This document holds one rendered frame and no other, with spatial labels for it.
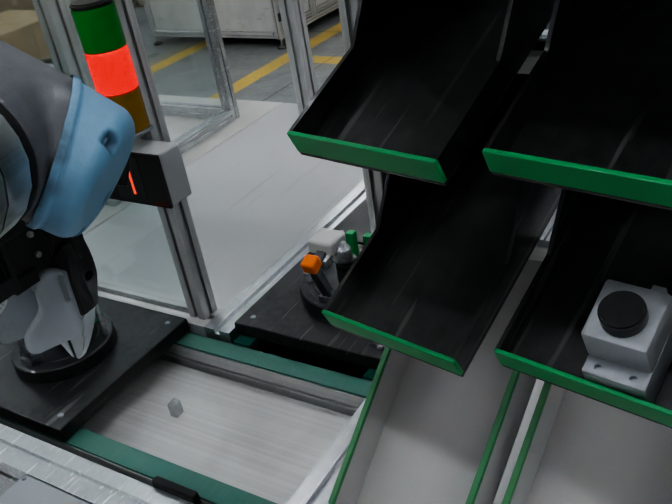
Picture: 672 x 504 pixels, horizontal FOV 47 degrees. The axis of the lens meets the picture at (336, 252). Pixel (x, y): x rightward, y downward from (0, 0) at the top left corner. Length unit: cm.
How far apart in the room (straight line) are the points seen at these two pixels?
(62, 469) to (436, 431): 46
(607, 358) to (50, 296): 39
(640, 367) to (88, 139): 36
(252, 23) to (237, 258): 474
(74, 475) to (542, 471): 53
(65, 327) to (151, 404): 48
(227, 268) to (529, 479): 86
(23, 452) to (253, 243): 65
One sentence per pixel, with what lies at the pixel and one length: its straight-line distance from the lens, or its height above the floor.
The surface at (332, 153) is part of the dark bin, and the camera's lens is 55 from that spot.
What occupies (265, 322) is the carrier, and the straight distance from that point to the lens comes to 107.
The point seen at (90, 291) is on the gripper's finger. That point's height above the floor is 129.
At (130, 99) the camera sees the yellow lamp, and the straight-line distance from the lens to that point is 96.
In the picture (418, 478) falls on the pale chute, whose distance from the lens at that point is 75.
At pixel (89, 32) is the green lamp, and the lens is 94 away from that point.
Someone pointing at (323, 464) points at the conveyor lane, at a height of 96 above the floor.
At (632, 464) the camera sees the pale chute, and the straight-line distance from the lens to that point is 70.
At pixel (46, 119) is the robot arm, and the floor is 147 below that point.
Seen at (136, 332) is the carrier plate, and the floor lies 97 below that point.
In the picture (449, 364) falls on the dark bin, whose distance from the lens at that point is 58.
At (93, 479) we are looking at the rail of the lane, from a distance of 95.
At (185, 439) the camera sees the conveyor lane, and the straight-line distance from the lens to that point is 101.
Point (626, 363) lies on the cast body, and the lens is 54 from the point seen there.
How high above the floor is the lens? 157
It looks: 30 degrees down
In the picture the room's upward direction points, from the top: 10 degrees counter-clockwise
